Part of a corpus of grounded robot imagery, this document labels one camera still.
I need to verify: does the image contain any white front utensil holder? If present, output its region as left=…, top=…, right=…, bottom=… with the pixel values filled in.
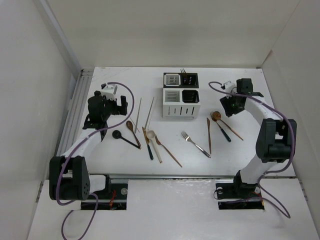
left=162, top=88, right=201, bottom=119

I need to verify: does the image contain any gold fork dark handle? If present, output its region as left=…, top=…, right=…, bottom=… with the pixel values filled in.
left=210, top=111, right=232, bottom=143

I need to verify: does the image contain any black spoon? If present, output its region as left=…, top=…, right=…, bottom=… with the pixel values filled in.
left=112, top=130, right=141, bottom=149

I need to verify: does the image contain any black rear utensil holder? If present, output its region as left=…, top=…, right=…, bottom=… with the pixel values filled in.
left=163, top=72, right=199, bottom=89

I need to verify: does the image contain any gold knife dark handle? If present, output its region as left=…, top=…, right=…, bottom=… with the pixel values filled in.
left=142, top=127, right=154, bottom=160

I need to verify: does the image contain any copper knife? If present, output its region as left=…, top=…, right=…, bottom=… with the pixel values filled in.
left=206, top=117, right=212, bottom=155

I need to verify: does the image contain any rose gold fork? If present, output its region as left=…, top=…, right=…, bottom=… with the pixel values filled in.
left=155, top=135, right=183, bottom=168

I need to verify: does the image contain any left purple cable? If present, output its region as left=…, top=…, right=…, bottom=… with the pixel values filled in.
left=55, top=81, right=134, bottom=240

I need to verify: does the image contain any silver metal chopstick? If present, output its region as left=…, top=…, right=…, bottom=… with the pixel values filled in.
left=134, top=97, right=142, bottom=133
left=144, top=97, right=155, bottom=129

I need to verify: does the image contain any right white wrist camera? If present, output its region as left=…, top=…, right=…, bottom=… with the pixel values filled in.
left=221, top=81, right=237, bottom=94

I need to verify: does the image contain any white plastic chopstick right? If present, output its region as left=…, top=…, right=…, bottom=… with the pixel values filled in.
left=146, top=105, right=154, bottom=130

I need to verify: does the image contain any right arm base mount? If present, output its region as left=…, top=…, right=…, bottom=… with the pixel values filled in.
left=215, top=181, right=265, bottom=210

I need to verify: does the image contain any aluminium front rail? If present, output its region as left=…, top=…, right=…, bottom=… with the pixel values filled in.
left=107, top=174, right=236, bottom=181

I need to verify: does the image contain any silver fork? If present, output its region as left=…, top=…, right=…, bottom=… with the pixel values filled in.
left=181, top=131, right=211, bottom=158

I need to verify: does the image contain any white ceramic soup spoon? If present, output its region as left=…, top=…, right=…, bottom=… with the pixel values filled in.
left=146, top=130, right=163, bottom=164

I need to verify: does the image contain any aluminium frame rail left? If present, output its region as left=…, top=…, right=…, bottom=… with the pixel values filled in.
left=54, top=68, right=94, bottom=156

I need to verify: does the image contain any silver metal chopstick right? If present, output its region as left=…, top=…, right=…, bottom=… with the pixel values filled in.
left=144, top=97, right=155, bottom=129

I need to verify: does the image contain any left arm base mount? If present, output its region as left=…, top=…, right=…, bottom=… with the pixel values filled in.
left=80, top=174, right=128, bottom=211

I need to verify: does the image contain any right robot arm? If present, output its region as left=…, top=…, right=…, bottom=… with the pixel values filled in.
left=216, top=78, right=297, bottom=200

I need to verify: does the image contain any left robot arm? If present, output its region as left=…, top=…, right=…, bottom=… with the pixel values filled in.
left=49, top=91, right=128, bottom=201

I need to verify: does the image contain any silver metal chopstick left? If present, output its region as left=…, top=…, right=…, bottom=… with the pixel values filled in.
left=134, top=97, right=142, bottom=133

